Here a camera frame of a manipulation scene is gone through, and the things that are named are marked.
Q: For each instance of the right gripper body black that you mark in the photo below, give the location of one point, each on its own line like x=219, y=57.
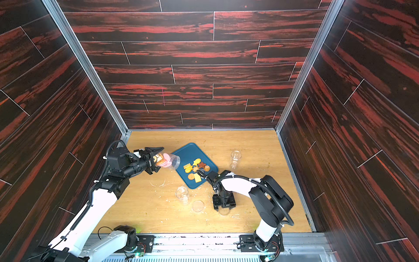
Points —
x=223, y=199

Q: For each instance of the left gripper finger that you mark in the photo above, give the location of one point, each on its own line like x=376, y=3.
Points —
x=152, y=151
x=152, y=170

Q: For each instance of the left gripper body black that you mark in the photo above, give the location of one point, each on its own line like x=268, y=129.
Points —
x=139, y=165

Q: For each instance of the clear jar lid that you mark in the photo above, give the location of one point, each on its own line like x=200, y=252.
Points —
x=198, y=206
x=223, y=211

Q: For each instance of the pink round sandwich cookie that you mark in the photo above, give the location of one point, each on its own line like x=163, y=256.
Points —
x=168, y=161

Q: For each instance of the clear jar with pink cookies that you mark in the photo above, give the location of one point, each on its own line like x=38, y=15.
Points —
x=159, y=161

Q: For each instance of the pale yellow rectangular biscuit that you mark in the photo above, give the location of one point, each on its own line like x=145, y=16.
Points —
x=197, y=178

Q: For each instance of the clear jar with yellow cookies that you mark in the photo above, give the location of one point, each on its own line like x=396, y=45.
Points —
x=182, y=195

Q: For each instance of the clear jar with star cookies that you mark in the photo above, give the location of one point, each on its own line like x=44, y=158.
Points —
x=235, y=159

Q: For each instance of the yellow fish shaped cookie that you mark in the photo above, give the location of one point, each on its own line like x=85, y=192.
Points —
x=196, y=162

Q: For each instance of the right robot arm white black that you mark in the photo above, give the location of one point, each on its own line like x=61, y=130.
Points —
x=272, y=203

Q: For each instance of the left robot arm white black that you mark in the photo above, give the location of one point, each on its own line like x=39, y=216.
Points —
x=69, y=245

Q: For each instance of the teal plastic tray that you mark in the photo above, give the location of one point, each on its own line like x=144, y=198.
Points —
x=193, y=159

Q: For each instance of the aluminium front rail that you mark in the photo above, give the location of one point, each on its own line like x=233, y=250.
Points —
x=222, y=247

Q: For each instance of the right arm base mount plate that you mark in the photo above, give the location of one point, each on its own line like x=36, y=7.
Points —
x=252, y=243

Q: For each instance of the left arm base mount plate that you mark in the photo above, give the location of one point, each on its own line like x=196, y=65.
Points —
x=144, y=244

